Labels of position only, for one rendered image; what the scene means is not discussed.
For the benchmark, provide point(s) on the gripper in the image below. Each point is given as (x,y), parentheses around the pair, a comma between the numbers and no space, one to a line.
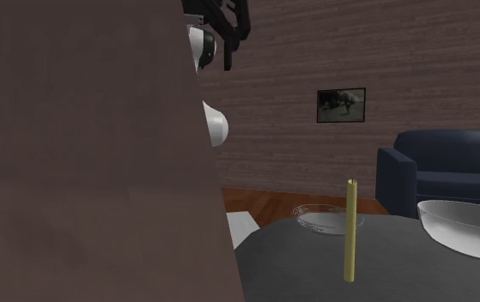
(197,5)

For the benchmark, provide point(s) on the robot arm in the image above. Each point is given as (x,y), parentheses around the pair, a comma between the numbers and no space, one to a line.
(215,125)

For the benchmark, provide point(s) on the brown robot stand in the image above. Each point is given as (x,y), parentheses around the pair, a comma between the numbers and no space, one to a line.
(89,159)

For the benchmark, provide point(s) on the clear glass plate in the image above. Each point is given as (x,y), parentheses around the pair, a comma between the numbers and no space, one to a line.
(327,221)

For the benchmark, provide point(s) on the tall yellow cylinder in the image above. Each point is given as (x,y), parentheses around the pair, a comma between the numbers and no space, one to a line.
(351,234)

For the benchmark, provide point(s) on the dark grey table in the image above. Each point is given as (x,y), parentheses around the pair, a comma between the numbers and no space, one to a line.
(298,267)

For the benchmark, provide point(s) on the dark blue sofa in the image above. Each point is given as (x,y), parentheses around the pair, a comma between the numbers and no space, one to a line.
(440,167)

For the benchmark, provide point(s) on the white bowl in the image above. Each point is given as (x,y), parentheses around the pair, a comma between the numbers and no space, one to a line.
(461,230)

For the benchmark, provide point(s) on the dark framed wall picture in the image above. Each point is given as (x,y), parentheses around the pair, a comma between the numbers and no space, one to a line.
(341,105)

